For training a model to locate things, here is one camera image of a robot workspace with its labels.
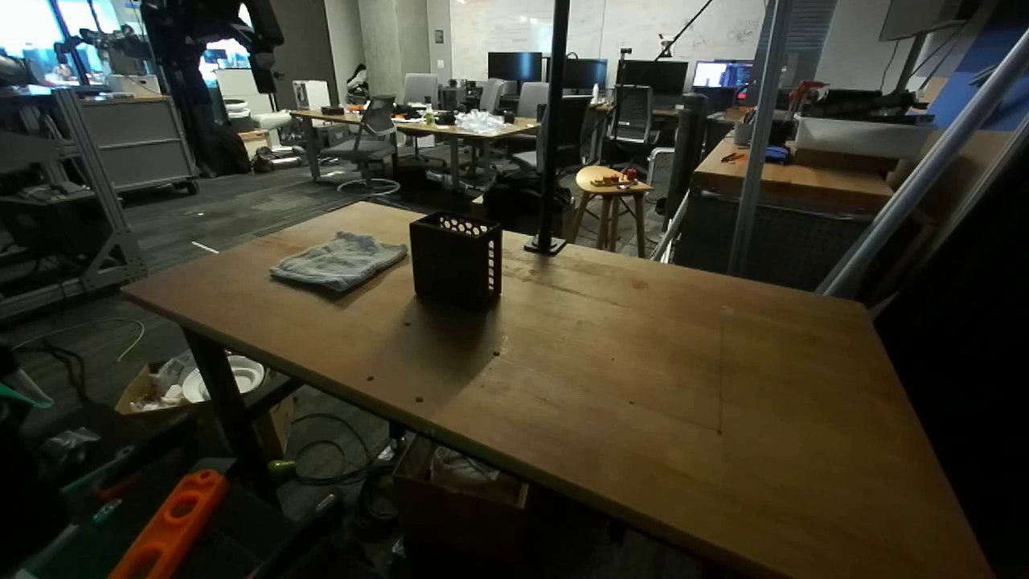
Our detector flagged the black perforated box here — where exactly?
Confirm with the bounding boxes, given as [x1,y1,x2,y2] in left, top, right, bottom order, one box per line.
[407,214,501,309]

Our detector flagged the light blue cloth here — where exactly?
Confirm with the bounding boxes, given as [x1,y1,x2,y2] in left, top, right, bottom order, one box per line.
[270,233,405,295]

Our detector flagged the cardboard box under table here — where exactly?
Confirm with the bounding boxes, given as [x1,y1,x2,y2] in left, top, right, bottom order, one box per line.
[393,437,529,560]

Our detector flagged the black vertical pole stand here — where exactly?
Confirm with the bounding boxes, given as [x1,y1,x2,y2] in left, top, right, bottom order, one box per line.
[527,0,569,257]

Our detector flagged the round wooden stool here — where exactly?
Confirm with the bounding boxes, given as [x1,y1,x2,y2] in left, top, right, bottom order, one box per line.
[565,163,649,253]

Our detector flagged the background office desk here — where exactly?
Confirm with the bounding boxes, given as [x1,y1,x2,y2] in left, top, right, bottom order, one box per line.
[292,111,541,184]

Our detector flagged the black office chair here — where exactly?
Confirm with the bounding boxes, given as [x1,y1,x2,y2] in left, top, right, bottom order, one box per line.
[610,84,652,145]

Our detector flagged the white round plate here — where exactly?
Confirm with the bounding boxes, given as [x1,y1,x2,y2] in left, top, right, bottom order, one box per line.
[181,352,266,408]

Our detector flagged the lit computer monitor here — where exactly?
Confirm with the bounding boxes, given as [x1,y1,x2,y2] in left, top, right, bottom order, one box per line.
[692,62,751,89]

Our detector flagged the wooden side workbench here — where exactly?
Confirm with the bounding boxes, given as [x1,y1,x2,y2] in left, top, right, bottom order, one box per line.
[673,137,895,291]

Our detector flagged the grey metal shelving rack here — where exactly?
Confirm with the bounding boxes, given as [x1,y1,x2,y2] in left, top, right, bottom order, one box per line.
[0,92,145,321]

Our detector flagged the silver diagonal aluminium frame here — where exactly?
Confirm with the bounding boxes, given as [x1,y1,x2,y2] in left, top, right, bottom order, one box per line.
[817,30,1029,295]

